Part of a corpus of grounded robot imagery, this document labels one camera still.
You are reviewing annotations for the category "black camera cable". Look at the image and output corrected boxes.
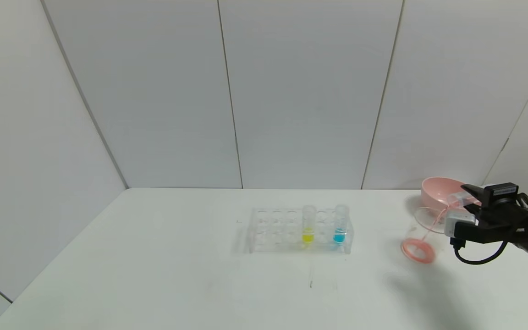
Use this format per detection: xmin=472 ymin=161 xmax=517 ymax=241
xmin=452 ymin=236 xmax=508 ymax=266

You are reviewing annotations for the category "clear plastic beaker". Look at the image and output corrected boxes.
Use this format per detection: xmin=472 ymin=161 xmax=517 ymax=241
xmin=401 ymin=206 xmax=458 ymax=265

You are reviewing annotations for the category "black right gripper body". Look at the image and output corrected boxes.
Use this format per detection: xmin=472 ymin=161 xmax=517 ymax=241
xmin=480 ymin=182 xmax=528 ymax=231

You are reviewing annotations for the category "pink plastic bowl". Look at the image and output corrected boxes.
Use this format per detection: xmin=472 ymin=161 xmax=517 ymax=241
xmin=421 ymin=177 xmax=482 ymax=219

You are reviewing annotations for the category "test tube with blue pigment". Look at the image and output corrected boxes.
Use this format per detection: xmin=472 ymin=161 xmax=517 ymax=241
xmin=333 ymin=204 xmax=351 ymax=245

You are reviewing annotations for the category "test tube with yellow pigment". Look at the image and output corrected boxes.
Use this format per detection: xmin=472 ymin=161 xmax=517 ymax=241
xmin=302 ymin=205 xmax=316 ymax=245

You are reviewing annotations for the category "clear acrylic test tube rack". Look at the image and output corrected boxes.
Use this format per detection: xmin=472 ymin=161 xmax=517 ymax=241
xmin=246 ymin=206 xmax=354 ymax=255

